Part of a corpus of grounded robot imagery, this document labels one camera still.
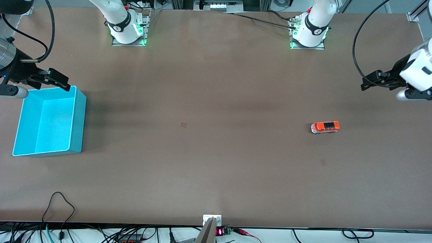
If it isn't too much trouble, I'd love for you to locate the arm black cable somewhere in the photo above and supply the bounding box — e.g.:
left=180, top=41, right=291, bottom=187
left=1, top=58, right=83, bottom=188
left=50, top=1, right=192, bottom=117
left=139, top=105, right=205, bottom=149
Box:
left=0, top=0, right=55, bottom=63
left=352, top=0, right=402, bottom=88

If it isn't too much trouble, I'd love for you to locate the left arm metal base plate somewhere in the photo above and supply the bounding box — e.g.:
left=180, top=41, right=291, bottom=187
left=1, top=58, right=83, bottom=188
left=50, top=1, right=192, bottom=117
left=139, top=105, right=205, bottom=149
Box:
left=289, top=17, right=326, bottom=50

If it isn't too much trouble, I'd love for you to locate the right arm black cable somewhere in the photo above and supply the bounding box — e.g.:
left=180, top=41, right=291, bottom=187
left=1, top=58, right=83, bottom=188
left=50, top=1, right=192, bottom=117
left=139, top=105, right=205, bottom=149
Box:
left=0, top=0, right=55, bottom=63

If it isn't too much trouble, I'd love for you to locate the thin black table cable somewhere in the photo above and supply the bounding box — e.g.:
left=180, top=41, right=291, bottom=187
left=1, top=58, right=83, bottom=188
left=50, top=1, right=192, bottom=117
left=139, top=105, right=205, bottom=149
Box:
left=224, top=12, right=297, bottom=29

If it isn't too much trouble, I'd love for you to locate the silver rack device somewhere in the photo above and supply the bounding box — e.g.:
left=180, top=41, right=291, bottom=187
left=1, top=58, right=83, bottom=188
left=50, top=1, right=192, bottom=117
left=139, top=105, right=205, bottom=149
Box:
left=194, top=0, right=244, bottom=12

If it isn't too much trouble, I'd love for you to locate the orange toy bus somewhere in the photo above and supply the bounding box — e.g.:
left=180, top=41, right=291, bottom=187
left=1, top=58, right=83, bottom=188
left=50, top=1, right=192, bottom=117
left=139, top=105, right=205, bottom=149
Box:
left=311, top=121, right=340, bottom=134

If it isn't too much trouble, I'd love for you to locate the black coiled cable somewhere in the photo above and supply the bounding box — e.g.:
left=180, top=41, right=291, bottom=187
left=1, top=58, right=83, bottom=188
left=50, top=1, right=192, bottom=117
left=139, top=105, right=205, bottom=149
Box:
left=342, top=228, right=375, bottom=240

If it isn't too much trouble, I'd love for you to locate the black looped cable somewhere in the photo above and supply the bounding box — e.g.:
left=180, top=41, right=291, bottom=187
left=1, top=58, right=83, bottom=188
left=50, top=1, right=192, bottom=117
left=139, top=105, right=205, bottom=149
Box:
left=42, top=192, right=75, bottom=241

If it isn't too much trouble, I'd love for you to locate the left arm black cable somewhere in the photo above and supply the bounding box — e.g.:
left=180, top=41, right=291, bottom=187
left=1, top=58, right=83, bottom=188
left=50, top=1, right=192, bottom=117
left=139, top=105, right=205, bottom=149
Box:
left=352, top=0, right=402, bottom=88

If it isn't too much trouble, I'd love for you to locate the grey camera post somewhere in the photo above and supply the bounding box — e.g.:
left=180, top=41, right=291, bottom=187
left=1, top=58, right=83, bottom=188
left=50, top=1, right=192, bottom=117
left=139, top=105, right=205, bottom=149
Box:
left=195, top=218, right=217, bottom=243

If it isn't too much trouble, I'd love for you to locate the white mounting bracket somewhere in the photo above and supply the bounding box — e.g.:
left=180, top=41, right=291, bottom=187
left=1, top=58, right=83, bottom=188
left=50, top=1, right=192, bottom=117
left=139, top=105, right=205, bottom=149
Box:
left=203, top=215, right=222, bottom=227

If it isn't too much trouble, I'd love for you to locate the black power strip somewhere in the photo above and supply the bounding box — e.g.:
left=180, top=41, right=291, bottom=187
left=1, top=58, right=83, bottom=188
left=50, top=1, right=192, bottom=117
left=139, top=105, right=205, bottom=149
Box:
left=116, top=234, right=142, bottom=243

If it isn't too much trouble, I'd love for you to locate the thick black table cable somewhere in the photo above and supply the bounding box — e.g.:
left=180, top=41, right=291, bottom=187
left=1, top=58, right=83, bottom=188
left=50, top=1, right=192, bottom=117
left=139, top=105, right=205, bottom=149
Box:
left=267, top=10, right=301, bottom=21

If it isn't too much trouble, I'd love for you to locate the aluminium frame strut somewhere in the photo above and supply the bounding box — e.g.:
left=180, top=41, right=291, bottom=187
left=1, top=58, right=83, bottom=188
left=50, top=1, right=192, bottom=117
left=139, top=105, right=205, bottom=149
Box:
left=407, top=0, right=432, bottom=23

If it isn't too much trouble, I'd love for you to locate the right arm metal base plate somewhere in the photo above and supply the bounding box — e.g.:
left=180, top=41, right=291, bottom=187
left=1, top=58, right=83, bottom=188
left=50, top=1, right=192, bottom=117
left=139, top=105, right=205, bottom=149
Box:
left=111, top=9, right=151, bottom=47

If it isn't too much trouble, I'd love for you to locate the blue plastic box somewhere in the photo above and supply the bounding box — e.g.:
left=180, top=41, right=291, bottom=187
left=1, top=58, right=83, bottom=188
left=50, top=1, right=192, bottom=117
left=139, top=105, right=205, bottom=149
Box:
left=12, top=85, right=87, bottom=158

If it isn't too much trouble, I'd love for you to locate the red clip lead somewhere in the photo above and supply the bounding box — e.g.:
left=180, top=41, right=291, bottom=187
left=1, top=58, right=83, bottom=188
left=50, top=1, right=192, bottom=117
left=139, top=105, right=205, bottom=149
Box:
left=233, top=228, right=262, bottom=243

